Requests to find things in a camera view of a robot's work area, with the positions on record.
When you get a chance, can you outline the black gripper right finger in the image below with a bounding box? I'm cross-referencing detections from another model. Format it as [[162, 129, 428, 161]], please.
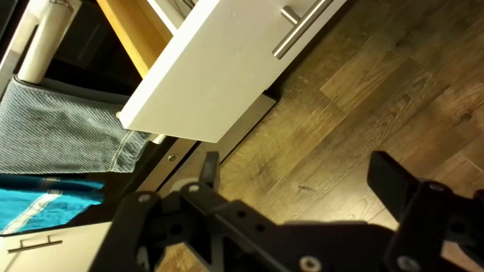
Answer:
[[366, 150, 484, 272]]

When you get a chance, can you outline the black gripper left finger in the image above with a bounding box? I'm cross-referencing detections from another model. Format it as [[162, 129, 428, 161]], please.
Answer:
[[91, 150, 239, 272]]

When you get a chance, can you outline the white drawer with wooden sides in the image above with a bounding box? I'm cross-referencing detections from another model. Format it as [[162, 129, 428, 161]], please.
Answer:
[[95, 0, 349, 145]]

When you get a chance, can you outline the grey blue hanging towel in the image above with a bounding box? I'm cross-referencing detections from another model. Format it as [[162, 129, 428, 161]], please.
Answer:
[[0, 77, 153, 176]]

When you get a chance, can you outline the bright blue striped towel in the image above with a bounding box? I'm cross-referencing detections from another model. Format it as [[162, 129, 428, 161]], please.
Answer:
[[0, 173, 106, 236]]

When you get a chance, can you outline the white cabinet door with handle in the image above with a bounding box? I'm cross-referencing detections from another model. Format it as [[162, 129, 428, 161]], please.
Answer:
[[0, 221, 115, 272]]

